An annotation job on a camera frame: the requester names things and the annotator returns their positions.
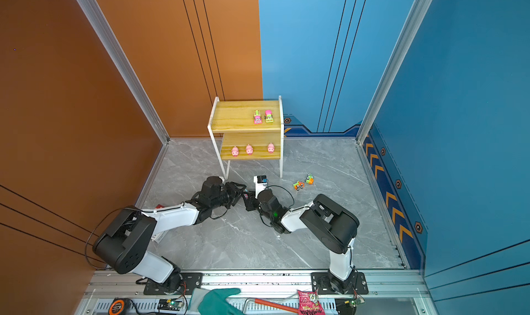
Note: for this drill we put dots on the red handled tool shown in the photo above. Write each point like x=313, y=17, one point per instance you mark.
x=268, y=304

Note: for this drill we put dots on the small board right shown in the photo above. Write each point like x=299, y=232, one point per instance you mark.
x=356, y=301

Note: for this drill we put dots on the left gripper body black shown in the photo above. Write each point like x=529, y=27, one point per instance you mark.
x=232, y=193

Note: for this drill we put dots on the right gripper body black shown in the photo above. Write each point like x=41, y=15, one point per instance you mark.
x=252, y=203

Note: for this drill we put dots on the yellow wooden two-tier shelf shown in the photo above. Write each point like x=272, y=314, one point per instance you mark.
x=231, y=124

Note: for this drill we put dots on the green truck pink tank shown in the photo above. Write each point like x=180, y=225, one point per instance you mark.
x=269, y=116

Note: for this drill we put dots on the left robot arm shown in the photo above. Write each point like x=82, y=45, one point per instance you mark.
x=124, y=244

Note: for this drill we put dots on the red white cardboard box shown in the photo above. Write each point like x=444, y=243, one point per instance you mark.
x=157, y=238

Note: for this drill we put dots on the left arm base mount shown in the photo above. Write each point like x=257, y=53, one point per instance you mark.
x=177, y=284

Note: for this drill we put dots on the green orange toy truck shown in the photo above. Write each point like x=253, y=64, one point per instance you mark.
x=299, y=185

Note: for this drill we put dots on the pink snack bag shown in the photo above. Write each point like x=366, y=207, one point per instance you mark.
x=309, y=303

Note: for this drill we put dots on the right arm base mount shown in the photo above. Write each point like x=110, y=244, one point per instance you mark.
x=326, y=283

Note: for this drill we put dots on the green circuit board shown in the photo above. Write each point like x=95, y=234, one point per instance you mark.
x=171, y=305

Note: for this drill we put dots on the aluminium rail frame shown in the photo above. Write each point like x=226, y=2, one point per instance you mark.
x=391, y=291

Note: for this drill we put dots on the orange tape measure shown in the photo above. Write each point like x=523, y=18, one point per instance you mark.
x=118, y=306

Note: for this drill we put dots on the green rubber glove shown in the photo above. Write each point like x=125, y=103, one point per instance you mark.
x=211, y=302

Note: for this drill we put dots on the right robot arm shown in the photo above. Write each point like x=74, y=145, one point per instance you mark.
x=333, y=225

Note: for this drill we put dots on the pink green toy car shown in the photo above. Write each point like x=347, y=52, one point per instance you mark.
x=257, y=118

